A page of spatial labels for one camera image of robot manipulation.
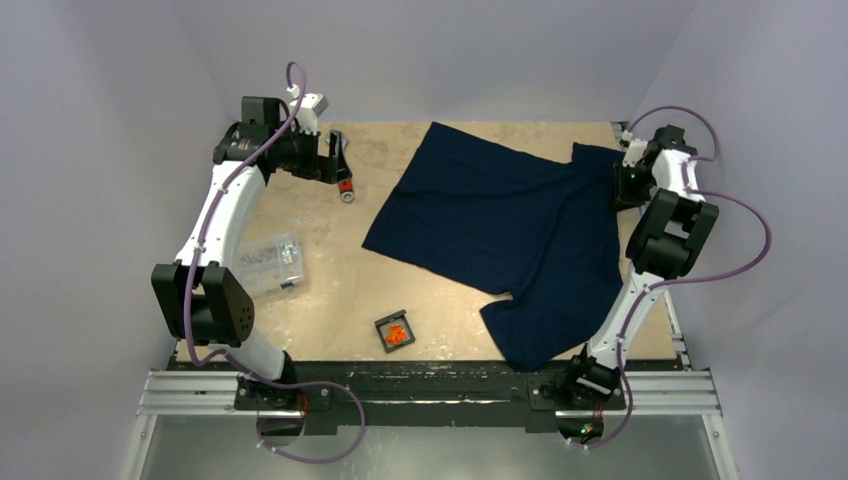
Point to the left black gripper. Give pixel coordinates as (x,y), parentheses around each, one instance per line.
(327,169)

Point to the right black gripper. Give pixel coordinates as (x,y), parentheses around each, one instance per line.
(626,183)

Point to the navy blue t-shirt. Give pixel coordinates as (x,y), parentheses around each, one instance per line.
(541,236)

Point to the orange glitter leaf brooch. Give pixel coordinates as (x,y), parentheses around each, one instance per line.
(396,335)

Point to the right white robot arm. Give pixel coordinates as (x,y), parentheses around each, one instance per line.
(658,176)

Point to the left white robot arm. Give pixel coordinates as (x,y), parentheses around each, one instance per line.
(202,301)

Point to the clear plastic parts box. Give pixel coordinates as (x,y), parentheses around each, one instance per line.
(269,265)

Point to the small black square tray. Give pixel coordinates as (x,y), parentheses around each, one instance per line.
(384,323)

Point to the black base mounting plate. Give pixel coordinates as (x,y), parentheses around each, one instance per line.
(329,373)

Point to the red handled adjustable wrench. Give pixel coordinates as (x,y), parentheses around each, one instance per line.
(346,189)

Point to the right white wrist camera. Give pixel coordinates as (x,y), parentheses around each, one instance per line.
(634,148)

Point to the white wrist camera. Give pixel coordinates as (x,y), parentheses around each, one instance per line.
(311,107)
(634,148)

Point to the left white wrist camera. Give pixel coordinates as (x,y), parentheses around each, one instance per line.
(311,107)

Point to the aluminium frame rail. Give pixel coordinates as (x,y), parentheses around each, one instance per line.
(220,393)

